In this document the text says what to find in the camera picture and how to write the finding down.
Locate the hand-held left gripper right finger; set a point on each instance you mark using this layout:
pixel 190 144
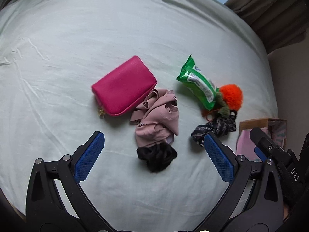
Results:
pixel 218 157

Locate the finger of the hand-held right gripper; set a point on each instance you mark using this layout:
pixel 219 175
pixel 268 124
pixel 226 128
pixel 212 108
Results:
pixel 268 143

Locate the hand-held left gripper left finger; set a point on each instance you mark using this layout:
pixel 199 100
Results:
pixel 89 154

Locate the cardboard box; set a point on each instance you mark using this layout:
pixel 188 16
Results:
pixel 256 123

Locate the light pink cloth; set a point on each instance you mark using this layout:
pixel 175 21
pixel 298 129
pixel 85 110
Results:
pixel 243 143

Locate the dark patterned scrunchie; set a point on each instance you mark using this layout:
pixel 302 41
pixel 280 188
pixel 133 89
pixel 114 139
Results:
pixel 222 127

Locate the orange and green pom-pom charm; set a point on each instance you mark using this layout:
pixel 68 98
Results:
pixel 231 95

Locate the black scrunchie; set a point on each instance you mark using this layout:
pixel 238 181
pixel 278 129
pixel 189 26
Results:
pixel 157 156

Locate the dusty pink garment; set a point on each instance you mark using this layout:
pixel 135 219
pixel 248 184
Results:
pixel 154 120

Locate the magenta zip pouch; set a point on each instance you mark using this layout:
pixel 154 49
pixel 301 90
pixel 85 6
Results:
pixel 123 85

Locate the green wet wipes packet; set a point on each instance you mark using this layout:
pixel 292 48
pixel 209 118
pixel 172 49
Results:
pixel 196 79

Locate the pale green bed sheet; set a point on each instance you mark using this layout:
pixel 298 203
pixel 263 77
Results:
pixel 72 41

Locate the brown curtain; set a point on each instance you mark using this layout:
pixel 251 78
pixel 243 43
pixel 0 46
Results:
pixel 272 12

